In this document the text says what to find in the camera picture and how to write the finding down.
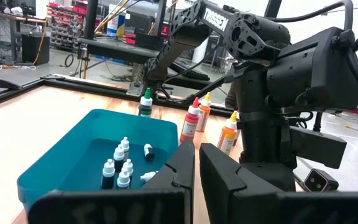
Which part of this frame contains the small dropper bottle green label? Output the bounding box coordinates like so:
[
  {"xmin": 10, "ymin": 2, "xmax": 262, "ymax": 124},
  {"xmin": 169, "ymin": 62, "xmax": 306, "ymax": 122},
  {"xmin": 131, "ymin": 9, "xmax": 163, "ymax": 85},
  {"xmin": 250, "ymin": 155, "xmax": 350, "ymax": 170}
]
[{"xmin": 122, "ymin": 158, "xmax": 134, "ymax": 178}]

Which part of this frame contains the black looped camera cable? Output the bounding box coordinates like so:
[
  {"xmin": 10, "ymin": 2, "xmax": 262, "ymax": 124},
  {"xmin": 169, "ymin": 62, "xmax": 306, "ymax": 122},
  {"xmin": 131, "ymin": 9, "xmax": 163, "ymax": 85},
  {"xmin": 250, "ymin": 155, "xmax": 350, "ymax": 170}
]
[{"xmin": 267, "ymin": 0, "xmax": 358, "ymax": 102}]

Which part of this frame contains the small dropper bottle red label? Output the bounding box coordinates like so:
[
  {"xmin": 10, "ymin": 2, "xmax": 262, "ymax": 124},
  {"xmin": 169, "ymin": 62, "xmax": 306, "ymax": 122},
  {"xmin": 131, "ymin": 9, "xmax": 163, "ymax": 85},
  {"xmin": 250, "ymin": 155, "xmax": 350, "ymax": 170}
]
[{"xmin": 140, "ymin": 170, "xmax": 160, "ymax": 183}]

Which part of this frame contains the small dark dropper bottle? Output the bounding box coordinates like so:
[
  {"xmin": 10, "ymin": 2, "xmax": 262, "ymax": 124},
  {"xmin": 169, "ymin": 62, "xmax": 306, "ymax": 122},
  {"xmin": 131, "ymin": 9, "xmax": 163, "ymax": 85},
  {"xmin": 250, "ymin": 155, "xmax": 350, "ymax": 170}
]
[
  {"xmin": 116, "ymin": 167, "xmax": 131, "ymax": 189},
  {"xmin": 143, "ymin": 142, "xmax": 156, "ymax": 162},
  {"xmin": 119, "ymin": 136, "xmax": 131, "ymax": 161},
  {"xmin": 101, "ymin": 158, "xmax": 116, "ymax": 190},
  {"xmin": 112, "ymin": 144, "xmax": 126, "ymax": 172}
]

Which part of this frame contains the teal plastic bin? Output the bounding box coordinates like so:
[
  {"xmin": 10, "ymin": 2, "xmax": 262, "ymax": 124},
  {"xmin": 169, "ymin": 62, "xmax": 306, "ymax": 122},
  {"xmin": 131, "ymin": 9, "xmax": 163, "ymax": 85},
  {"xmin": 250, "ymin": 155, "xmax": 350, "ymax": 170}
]
[{"xmin": 16, "ymin": 108, "xmax": 180, "ymax": 215}]

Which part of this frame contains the black aluminium extrusion frame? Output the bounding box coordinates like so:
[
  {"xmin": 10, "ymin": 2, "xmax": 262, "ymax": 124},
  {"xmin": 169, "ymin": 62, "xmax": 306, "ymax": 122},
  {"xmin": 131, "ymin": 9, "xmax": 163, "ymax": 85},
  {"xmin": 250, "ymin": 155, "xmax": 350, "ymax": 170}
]
[{"xmin": 0, "ymin": 73, "xmax": 239, "ymax": 116}]

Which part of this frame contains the red Chefmaster colouring bottle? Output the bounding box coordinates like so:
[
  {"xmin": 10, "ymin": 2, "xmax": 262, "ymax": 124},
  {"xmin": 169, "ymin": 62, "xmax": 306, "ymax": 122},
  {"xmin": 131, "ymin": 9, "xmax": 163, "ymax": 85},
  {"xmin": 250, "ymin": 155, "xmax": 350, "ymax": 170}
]
[{"xmin": 179, "ymin": 96, "xmax": 201, "ymax": 144}]

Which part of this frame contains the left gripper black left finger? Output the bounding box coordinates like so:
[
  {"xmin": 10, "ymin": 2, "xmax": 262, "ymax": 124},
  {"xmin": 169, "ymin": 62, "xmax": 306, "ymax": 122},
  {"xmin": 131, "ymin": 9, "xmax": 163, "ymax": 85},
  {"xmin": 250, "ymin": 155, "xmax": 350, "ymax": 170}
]
[{"xmin": 28, "ymin": 139, "xmax": 196, "ymax": 224}]

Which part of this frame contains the red parts bin rack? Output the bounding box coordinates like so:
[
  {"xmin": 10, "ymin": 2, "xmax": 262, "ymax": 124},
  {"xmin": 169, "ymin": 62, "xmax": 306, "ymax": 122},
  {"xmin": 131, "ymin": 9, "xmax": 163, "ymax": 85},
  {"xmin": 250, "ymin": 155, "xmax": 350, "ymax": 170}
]
[{"xmin": 47, "ymin": 0, "xmax": 90, "ymax": 50}]

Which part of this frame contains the black equipment box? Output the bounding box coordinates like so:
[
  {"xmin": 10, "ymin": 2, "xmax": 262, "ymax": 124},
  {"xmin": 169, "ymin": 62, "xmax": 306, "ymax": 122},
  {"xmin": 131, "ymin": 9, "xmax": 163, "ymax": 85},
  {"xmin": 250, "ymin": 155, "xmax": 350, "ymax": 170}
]
[{"xmin": 124, "ymin": 11, "xmax": 155, "ymax": 35}]

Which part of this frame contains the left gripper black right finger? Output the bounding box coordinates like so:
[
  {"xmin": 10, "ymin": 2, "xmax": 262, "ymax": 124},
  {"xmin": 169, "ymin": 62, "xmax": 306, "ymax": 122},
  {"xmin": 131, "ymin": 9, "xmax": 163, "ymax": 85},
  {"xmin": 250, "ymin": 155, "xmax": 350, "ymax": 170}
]
[{"xmin": 199, "ymin": 142, "xmax": 358, "ymax": 224}]

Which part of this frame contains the grey side table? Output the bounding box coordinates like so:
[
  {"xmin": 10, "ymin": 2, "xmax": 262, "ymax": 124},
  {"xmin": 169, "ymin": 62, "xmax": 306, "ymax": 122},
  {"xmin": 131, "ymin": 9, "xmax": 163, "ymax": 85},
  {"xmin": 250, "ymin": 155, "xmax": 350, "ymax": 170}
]
[{"xmin": 76, "ymin": 36, "xmax": 164, "ymax": 65}]

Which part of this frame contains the orange Chefmaster colouring bottle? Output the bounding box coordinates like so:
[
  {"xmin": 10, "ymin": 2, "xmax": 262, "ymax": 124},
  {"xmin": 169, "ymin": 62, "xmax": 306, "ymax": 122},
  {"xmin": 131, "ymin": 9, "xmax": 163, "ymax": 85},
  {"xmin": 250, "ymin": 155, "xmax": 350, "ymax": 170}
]
[{"xmin": 196, "ymin": 91, "xmax": 212, "ymax": 133}]

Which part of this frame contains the black stand pole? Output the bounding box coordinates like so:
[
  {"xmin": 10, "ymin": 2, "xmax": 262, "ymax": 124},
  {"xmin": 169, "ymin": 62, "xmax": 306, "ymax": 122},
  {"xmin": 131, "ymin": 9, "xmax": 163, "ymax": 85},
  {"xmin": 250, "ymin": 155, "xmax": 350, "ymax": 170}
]
[{"xmin": 83, "ymin": 0, "xmax": 99, "ymax": 40}]

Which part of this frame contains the yellow cable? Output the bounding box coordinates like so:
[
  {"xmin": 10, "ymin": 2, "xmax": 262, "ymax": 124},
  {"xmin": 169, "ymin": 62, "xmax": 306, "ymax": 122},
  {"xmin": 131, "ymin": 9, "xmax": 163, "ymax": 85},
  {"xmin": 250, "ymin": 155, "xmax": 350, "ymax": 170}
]
[{"xmin": 93, "ymin": 0, "xmax": 130, "ymax": 35}]

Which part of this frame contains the blue white container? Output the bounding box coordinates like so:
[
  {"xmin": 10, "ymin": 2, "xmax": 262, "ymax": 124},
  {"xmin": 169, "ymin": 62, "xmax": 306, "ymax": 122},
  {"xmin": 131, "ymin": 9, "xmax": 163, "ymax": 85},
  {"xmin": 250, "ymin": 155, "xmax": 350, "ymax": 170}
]
[{"xmin": 106, "ymin": 3, "xmax": 127, "ymax": 39}]

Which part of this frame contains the green Chefmaster colouring bottle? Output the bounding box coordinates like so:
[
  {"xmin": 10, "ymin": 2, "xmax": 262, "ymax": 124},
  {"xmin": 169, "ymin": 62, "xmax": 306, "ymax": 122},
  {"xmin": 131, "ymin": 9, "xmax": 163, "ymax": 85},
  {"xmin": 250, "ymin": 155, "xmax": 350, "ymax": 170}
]
[{"xmin": 137, "ymin": 87, "xmax": 154, "ymax": 118}]

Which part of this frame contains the yellow Chefmaster colouring bottle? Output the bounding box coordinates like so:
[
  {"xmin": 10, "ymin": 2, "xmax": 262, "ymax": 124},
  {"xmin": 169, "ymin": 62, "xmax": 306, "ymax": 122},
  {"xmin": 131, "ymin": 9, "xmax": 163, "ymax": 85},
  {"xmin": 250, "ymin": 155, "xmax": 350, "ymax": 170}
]
[{"xmin": 217, "ymin": 110, "xmax": 239, "ymax": 156}]

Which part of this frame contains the black keyboard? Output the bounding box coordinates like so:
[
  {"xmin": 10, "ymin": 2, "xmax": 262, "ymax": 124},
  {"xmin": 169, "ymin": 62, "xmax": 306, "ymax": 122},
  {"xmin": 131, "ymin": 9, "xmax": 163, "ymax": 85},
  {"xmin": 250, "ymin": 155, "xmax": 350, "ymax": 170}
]
[{"xmin": 169, "ymin": 60, "xmax": 213, "ymax": 82}]

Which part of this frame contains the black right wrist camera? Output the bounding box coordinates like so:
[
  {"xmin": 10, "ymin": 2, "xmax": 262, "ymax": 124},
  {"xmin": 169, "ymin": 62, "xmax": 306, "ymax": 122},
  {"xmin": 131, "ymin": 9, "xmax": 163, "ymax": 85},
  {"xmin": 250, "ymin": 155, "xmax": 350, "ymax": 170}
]
[{"xmin": 303, "ymin": 169, "xmax": 340, "ymax": 193}]

